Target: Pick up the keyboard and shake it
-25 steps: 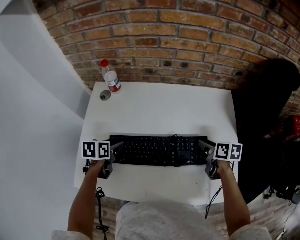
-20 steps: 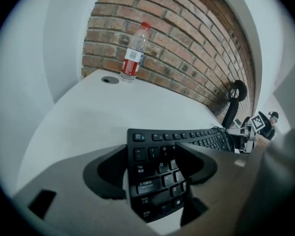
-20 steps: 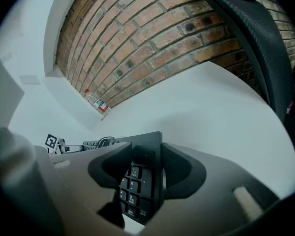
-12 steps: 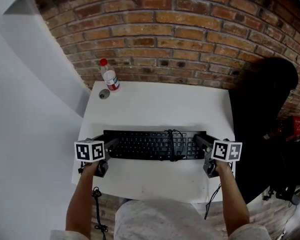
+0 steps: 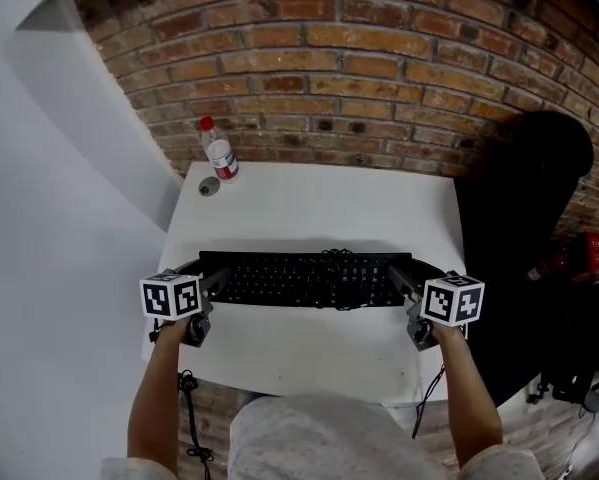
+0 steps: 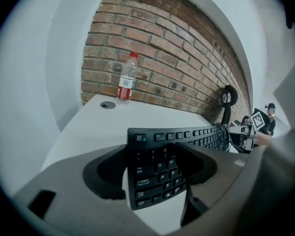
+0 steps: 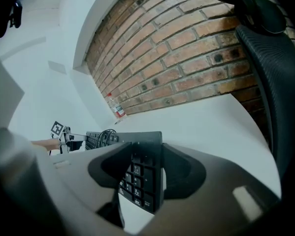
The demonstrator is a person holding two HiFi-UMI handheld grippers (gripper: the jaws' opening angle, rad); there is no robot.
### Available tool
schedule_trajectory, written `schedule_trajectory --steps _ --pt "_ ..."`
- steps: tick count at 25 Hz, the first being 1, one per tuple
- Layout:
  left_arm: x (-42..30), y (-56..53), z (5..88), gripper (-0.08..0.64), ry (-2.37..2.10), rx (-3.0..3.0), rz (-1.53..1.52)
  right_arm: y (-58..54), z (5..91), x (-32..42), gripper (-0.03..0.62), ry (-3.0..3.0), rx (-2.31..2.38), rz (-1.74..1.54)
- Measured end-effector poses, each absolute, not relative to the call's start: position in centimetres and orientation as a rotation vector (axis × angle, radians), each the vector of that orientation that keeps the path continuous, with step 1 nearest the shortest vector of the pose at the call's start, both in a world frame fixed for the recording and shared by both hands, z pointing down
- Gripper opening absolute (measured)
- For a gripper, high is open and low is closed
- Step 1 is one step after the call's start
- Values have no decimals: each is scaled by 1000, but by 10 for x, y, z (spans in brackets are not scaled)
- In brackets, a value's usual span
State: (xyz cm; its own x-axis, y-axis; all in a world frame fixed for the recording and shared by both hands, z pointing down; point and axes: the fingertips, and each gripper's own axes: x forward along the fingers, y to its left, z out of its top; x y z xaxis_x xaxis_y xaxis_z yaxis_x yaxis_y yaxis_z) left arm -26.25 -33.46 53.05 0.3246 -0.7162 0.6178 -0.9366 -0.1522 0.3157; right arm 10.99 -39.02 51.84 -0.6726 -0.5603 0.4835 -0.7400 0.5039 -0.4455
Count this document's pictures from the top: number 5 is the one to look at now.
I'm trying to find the person's grey shirt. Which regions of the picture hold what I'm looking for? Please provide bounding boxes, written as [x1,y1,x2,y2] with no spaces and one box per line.
[100,391,548,480]

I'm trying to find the black keyboard cable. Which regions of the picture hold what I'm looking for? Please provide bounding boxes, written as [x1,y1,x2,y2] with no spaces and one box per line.
[320,247,376,312]

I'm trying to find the black keyboard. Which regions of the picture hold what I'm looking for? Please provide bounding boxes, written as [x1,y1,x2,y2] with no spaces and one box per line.
[198,250,414,311]

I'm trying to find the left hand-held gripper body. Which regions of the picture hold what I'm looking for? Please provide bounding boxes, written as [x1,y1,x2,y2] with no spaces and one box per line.
[139,268,215,350]

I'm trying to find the black office chair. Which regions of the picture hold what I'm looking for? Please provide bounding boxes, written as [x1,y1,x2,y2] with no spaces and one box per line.
[452,110,596,412]

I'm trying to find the clear bottle with red cap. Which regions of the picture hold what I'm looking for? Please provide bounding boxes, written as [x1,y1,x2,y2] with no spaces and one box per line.
[199,115,241,185]

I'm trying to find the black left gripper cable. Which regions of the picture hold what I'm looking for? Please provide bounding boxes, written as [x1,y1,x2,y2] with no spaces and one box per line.
[177,369,216,465]

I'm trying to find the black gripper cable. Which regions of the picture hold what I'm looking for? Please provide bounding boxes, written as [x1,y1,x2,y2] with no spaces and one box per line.
[410,364,448,440]
[177,369,216,465]

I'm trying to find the person's right forearm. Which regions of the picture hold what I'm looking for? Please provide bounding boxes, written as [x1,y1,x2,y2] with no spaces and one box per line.
[430,323,506,465]

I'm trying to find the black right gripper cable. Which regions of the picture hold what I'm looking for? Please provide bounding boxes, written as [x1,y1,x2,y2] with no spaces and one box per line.
[410,364,448,440]

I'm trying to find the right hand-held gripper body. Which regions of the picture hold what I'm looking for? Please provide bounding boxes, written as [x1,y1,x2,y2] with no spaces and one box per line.
[405,270,486,353]

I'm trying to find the person's left forearm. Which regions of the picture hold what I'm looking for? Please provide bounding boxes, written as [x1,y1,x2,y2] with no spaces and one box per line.
[126,316,191,463]

